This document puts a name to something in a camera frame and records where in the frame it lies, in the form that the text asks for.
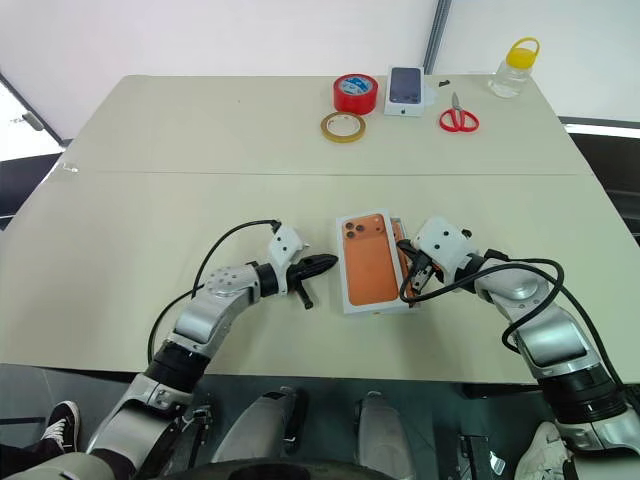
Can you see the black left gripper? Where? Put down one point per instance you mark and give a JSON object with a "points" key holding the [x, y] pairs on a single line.
{"points": [[300, 284]]}

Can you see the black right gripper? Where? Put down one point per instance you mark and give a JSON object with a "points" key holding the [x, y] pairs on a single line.
{"points": [[429, 277]]}

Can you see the white phone box lid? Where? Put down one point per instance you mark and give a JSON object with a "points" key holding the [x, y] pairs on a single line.
{"points": [[370, 265]]}

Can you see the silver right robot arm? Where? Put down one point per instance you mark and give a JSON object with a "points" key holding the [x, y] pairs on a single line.
{"points": [[550, 340]]}

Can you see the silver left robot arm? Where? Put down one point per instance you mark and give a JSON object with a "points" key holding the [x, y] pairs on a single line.
{"points": [[200, 320]]}

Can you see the white box with dark phone print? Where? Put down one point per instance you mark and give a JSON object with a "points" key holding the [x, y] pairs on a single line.
{"points": [[405, 87]]}

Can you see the clear yellowish tape roll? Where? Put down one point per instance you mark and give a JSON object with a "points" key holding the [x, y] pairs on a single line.
{"points": [[327, 131]]}

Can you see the grey robot right leg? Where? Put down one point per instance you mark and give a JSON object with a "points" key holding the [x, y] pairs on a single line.
{"points": [[385, 435]]}

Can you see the grey robot leg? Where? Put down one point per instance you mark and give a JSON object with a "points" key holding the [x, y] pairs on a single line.
{"points": [[260, 430], [385, 435]]}

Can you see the red tape roll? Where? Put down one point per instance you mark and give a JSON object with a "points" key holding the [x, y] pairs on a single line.
{"points": [[354, 97]]}

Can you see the grey robot left leg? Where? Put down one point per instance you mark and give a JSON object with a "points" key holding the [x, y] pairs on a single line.
{"points": [[260, 430]]}

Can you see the clear jar with yellow lid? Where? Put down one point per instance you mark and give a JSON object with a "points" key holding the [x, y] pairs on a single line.
{"points": [[510, 77]]}

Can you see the white sneaker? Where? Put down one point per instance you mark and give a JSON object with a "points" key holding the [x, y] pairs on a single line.
{"points": [[542, 452]]}

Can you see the black furniture panel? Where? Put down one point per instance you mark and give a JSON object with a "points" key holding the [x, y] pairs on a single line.
{"points": [[610, 160]]}

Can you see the small clear plastic piece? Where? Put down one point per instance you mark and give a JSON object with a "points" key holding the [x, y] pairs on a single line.
{"points": [[70, 167]]}

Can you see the black canvas sneaker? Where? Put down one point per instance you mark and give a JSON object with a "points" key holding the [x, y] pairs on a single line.
{"points": [[62, 425]]}

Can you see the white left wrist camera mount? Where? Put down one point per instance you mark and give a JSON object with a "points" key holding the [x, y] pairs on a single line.
{"points": [[286, 250]]}

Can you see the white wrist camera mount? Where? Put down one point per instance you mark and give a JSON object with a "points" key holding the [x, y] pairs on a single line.
{"points": [[286, 250], [442, 245]]}

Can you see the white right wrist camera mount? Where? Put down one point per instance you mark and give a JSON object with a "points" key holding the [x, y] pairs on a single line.
{"points": [[442, 245]]}

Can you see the black stand bracket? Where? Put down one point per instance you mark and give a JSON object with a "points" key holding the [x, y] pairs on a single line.
{"points": [[197, 427], [480, 457]]}

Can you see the grey window frame post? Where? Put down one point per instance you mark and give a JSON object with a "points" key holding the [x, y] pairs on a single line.
{"points": [[437, 35]]}

